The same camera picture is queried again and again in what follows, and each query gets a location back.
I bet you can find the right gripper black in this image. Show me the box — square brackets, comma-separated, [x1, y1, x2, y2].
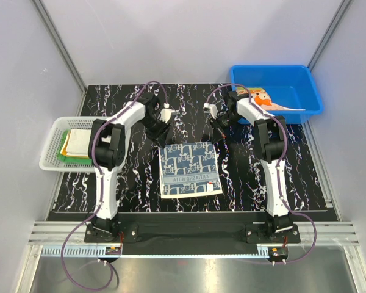
[209, 112, 242, 145]

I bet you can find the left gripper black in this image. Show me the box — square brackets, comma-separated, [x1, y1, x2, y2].
[140, 115, 171, 148]

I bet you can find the orange patterned cloth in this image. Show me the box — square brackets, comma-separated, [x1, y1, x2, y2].
[236, 87, 304, 111]

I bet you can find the grey blue patterned towel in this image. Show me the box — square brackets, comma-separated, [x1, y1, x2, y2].
[158, 142, 223, 199]

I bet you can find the light grey towel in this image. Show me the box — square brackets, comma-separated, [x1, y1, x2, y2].
[65, 128, 94, 155]

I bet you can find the brown yellow towel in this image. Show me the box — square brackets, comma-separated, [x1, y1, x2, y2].
[59, 131, 91, 159]

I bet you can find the green microfiber towel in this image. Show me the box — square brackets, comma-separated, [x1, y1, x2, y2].
[57, 130, 92, 165]

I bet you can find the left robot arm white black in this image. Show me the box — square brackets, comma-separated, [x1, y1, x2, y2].
[87, 93, 176, 242]

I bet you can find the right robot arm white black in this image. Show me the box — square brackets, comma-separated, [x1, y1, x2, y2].
[203, 91, 293, 242]

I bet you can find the black marble pattern mat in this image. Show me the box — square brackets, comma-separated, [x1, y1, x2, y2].
[48, 84, 337, 221]

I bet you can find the red white towel tag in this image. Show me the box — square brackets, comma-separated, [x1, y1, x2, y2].
[206, 182, 215, 193]

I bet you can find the blue plastic bin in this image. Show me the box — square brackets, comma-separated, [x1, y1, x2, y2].
[230, 65, 324, 124]

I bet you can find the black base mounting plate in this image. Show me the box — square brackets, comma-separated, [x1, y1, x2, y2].
[84, 212, 301, 256]

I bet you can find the white perforated plastic basket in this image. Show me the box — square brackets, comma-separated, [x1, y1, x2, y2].
[38, 116, 132, 172]

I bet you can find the left small circuit board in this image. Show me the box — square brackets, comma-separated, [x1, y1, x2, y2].
[106, 246, 122, 255]

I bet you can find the small circuit board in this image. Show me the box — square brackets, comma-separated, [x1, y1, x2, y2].
[269, 247, 289, 259]
[106, 246, 122, 255]

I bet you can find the right small circuit board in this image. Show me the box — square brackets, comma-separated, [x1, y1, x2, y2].
[269, 247, 289, 259]

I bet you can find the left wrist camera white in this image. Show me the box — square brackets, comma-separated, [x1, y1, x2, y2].
[159, 103, 178, 123]

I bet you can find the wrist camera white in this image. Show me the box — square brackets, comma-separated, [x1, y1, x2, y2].
[159, 103, 178, 123]
[203, 103, 218, 119]

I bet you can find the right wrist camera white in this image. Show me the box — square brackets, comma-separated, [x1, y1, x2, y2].
[203, 103, 218, 119]

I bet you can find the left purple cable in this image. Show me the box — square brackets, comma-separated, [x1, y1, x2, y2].
[59, 81, 170, 290]

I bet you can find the purple cable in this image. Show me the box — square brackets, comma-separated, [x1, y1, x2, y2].
[204, 84, 318, 265]
[59, 81, 170, 290]

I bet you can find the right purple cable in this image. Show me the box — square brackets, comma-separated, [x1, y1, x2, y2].
[204, 84, 318, 265]

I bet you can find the left aluminium frame post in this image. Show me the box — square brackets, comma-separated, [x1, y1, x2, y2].
[31, 0, 87, 93]

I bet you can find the aluminium frame post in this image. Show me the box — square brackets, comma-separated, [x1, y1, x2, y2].
[31, 0, 87, 93]
[307, 0, 354, 71]

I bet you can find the aluminium rail front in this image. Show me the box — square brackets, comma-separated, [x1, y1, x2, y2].
[29, 221, 359, 246]

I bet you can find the right aluminium frame post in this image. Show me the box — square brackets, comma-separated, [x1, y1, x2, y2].
[307, 0, 354, 71]

